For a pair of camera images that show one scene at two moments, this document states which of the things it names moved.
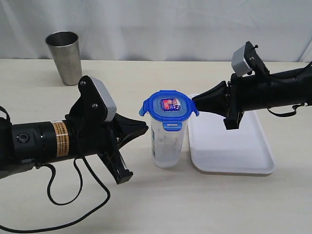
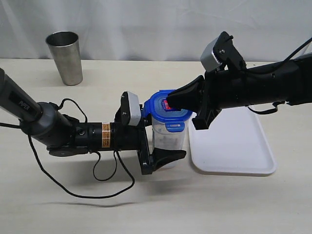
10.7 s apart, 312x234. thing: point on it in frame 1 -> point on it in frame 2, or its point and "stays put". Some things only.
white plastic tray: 214,149 stays put
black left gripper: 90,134 -> 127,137
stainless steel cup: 65,48 stays put
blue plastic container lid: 171,107 stays put
